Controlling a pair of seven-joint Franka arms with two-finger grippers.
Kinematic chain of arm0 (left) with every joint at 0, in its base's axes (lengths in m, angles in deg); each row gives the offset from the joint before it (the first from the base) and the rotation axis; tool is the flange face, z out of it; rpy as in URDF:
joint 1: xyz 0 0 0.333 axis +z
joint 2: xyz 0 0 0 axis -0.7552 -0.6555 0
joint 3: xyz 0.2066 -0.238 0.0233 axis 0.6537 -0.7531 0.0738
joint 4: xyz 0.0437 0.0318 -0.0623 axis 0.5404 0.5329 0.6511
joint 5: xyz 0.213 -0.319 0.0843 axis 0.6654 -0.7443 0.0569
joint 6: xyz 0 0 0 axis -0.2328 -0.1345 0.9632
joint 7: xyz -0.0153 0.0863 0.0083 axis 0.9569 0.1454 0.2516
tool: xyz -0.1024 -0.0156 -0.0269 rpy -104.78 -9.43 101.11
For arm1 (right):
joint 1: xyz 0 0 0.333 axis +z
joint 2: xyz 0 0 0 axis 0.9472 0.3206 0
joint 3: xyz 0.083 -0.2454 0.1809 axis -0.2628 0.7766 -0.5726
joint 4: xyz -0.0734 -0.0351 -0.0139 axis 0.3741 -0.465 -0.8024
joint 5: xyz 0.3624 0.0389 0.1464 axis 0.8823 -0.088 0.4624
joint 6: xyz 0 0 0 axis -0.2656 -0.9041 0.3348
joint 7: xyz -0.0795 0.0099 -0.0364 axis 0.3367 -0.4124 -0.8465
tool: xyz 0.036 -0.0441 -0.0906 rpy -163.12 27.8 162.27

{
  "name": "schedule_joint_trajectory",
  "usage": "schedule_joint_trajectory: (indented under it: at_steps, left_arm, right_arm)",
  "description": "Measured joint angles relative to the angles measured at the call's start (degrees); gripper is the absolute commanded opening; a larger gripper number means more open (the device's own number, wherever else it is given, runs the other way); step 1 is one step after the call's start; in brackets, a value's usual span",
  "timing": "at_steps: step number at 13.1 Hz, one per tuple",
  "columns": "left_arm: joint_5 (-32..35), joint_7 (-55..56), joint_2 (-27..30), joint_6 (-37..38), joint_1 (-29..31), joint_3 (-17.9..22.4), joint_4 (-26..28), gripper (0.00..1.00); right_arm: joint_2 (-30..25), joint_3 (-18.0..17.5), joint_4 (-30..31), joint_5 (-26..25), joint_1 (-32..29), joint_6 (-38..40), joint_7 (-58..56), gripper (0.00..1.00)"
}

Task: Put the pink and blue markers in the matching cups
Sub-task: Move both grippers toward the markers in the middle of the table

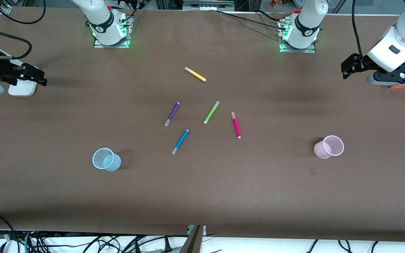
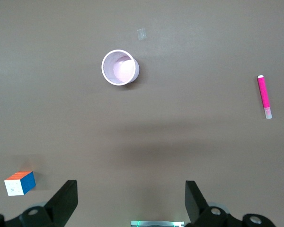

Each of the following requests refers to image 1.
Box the pink marker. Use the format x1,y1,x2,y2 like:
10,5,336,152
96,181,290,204
231,112,242,139

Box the blue marker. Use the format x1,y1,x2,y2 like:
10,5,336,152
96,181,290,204
172,129,189,155

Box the white desk lamp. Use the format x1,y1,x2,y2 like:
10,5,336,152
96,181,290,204
8,59,38,97

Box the pink plastic cup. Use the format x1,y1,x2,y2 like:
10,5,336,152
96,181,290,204
314,135,345,159

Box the blue plastic cup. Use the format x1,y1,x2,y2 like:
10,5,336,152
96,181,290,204
92,148,122,172

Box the purple marker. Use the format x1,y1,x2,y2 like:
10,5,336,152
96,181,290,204
164,102,180,127

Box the green marker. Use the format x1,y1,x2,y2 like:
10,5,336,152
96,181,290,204
204,101,220,124

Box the yellow marker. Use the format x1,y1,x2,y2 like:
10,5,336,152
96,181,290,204
184,66,207,82

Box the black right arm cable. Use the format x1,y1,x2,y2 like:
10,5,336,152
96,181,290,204
0,0,47,60

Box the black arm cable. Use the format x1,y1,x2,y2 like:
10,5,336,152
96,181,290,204
352,0,370,69
0,0,47,60

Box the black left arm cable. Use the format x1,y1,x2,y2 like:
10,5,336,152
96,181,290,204
352,0,370,69

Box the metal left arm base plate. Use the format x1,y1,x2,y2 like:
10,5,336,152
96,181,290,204
279,18,317,53

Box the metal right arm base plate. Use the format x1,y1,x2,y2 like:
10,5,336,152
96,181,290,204
93,13,133,49

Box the long black table cable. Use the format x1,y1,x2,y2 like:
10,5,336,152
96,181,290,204
217,10,288,32

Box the dark table frame post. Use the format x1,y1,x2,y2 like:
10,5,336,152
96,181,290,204
179,225,206,253

